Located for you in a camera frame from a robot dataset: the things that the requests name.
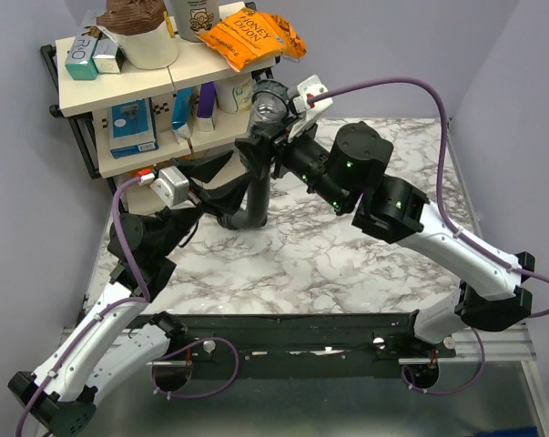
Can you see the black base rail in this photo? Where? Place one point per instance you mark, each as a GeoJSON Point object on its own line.
{"type": "Point", "coordinates": [298, 346]}

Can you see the white skull cup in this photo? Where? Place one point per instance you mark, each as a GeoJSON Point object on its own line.
{"type": "Point", "coordinates": [195, 17]}

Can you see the beige black shelf rack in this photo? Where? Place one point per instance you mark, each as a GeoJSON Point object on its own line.
{"type": "Point", "coordinates": [84, 106]}

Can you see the blue white tube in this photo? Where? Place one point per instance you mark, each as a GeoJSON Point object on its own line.
{"type": "Point", "coordinates": [182, 114]}

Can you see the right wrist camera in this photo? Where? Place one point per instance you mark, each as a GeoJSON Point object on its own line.
{"type": "Point", "coordinates": [307, 113]}

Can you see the white yellow cup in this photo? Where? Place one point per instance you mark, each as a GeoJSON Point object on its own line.
{"type": "Point", "coordinates": [234, 94]}

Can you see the purple white tube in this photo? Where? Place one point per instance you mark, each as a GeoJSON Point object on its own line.
{"type": "Point", "coordinates": [206, 107]}

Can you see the orange honey dijon chip bag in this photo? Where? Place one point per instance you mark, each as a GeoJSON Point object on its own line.
{"type": "Point", "coordinates": [249, 37]}

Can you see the grey tee pipe fitting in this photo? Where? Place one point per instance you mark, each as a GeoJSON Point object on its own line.
{"type": "Point", "coordinates": [244, 219]}

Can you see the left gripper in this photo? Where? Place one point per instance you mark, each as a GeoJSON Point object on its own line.
{"type": "Point", "coordinates": [224, 199]}

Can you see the teal white box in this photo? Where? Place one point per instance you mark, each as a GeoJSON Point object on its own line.
{"type": "Point", "coordinates": [79, 62]}

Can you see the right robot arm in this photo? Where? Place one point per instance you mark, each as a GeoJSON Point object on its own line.
{"type": "Point", "coordinates": [351, 178]}

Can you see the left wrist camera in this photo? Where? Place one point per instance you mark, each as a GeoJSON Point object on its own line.
{"type": "Point", "coordinates": [171, 186]}

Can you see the blue razor box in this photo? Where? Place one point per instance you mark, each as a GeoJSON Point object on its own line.
{"type": "Point", "coordinates": [132, 129]}

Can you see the silver white box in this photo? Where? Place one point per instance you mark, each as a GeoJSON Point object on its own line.
{"type": "Point", "coordinates": [108, 57]}

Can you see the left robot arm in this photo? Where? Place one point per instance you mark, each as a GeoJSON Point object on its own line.
{"type": "Point", "coordinates": [153, 213]}

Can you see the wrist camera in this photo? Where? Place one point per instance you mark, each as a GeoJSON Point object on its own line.
{"type": "Point", "coordinates": [171, 186]}
{"type": "Point", "coordinates": [307, 113]}

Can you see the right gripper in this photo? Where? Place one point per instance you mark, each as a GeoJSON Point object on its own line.
{"type": "Point", "coordinates": [257, 154]}

